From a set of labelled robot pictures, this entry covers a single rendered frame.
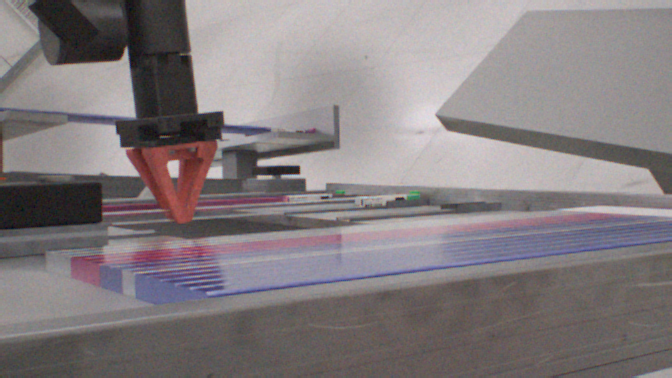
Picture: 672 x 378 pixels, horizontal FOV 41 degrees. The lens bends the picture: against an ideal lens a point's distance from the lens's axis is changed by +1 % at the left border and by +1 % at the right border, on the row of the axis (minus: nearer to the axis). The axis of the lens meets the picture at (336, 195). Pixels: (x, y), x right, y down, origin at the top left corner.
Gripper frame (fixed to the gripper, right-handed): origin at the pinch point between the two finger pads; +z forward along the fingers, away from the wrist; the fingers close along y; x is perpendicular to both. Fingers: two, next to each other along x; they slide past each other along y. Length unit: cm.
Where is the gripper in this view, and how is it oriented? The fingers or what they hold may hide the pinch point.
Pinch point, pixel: (179, 213)
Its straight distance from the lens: 83.8
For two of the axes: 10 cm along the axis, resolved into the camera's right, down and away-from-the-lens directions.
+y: 5.9, 0.4, -8.1
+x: 8.0, -1.5, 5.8
